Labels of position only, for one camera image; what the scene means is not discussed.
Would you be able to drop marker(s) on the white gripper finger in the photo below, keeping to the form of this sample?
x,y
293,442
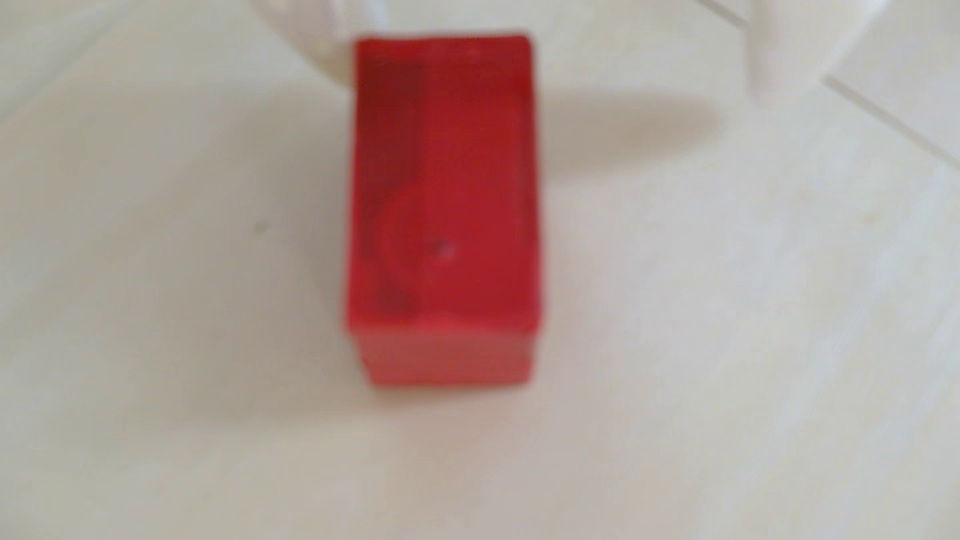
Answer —
x,y
315,30
795,37

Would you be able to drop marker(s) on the red rectangular block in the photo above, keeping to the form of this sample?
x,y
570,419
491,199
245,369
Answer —
x,y
442,210

